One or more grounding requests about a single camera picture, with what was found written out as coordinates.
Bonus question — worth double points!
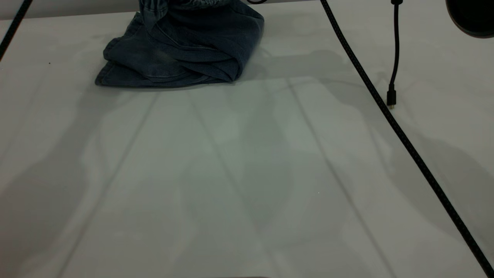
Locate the black braided cable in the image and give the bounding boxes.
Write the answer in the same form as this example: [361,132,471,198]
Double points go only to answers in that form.
[0,0,34,61]
[320,0,494,278]

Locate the blue denim shorts with print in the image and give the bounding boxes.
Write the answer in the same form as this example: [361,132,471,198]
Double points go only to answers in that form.
[95,0,265,88]

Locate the black cable with usb plug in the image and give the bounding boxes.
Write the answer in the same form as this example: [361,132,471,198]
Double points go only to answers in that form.
[387,0,404,110]

